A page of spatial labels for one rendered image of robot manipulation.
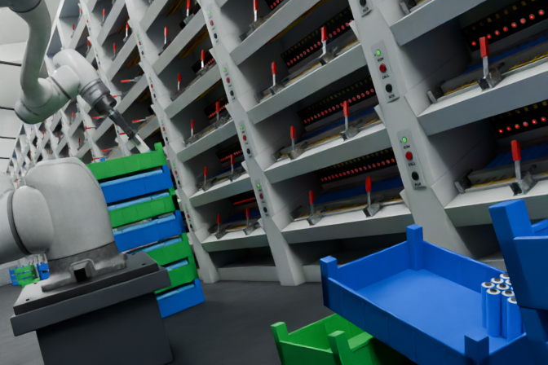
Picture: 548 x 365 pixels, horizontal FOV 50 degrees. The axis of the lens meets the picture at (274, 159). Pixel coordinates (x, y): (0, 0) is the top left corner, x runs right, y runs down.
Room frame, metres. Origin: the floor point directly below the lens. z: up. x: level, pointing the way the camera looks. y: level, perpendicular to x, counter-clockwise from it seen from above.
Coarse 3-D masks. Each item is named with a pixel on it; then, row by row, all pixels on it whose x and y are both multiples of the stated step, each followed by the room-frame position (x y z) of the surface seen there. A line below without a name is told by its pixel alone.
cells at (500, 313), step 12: (504, 276) 0.82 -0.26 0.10; (492, 288) 0.79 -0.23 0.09; (504, 288) 0.79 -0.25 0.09; (492, 300) 0.78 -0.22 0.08; (504, 300) 0.77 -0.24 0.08; (492, 312) 0.79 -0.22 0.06; (504, 312) 0.78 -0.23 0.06; (516, 312) 0.75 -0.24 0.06; (492, 324) 0.79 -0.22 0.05; (504, 324) 0.78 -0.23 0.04; (516, 324) 0.76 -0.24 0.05; (504, 336) 0.79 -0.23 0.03; (516, 336) 0.76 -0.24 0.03
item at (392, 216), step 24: (336, 168) 1.73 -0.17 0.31; (360, 168) 1.63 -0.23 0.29; (384, 168) 1.56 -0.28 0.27; (312, 192) 1.63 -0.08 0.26; (336, 192) 1.73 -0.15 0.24; (360, 192) 1.57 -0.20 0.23; (384, 192) 1.41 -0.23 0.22; (288, 216) 1.79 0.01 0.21; (312, 216) 1.62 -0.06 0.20; (336, 216) 1.57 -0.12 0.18; (360, 216) 1.44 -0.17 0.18; (384, 216) 1.33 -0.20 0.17; (408, 216) 1.26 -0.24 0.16; (288, 240) 1.77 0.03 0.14; (312, 240) 1.65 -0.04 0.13
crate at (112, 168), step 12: (156, 144) 1.98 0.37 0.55; (132, 156) 1.92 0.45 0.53; (144, 156) 1.94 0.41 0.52; (156, 156) 1.97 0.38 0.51; (96, 168) 1.84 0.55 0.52; (108, 168) 1.87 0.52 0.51; (120, 168) 1.89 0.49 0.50; (132, 168) 1.91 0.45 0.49; (144, 168) 1.94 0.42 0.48; (156, 168) 2.02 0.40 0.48; (108, 180) 1.97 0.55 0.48
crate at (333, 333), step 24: (288, 336) 0.99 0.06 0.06; (312, 336) 1.03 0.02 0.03; (336, 336) 0.82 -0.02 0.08; (360, 336) 1.06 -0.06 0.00; (288, 360) 0.97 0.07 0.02; (312, 360) 0.90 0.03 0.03; (336, 360) 0.83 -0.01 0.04; (360, 360) 0.84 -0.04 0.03; (384, 360) 0.86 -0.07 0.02; (408, 360) 0.88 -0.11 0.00
